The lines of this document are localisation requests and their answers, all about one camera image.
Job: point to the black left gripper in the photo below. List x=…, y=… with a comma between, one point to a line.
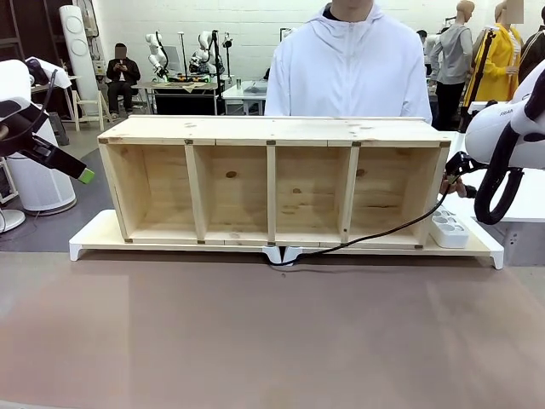
x=40, y=151

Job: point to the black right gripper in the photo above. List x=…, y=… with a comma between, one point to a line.
x=460, y=164

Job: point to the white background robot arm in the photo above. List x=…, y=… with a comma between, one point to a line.
x=203, y=49
x=154, y=53

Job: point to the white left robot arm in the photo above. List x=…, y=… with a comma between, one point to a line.
x=13, y=78

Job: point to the person's left hand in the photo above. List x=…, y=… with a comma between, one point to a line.
x=452, y=186

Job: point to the white cylindrical air purifier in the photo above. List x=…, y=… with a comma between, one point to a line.
x=42, y=187

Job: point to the white power strip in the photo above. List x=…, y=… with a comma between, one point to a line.
x=449, y=232

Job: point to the wooden riser with white legs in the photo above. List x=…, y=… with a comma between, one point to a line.
x=481, y=245
x=102, y=232

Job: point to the white fan base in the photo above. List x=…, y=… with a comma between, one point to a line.
x=10, y=219

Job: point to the black tripod stand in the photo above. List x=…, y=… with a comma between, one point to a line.
x=479, y=68

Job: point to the mannequin in yellow coat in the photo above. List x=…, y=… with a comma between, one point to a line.
x=498, y=72

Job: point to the seated person in black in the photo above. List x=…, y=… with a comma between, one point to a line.
x=122, y=72

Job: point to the mannequin in grey hoodie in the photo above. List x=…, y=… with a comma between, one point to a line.
x=455, y=55

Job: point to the white tower air conditioner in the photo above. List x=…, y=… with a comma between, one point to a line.
x=78, y=47

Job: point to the grey background work table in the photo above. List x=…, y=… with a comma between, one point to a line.
x=170, y=85

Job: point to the mannequin in dark jacket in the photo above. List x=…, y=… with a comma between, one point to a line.
x=532, y=51

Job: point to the background person in black top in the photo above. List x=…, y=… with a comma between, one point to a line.
x=422, y=35

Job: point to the person in white hoodie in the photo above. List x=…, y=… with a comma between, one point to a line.
x=349, y=68

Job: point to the thin floor lamp pole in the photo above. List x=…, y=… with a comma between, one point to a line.
x=183, y=55

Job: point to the white background table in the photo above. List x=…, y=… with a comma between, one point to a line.
x=244, y=91

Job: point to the wooden four-compartment shelf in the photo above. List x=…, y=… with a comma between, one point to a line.
x=272, y=128

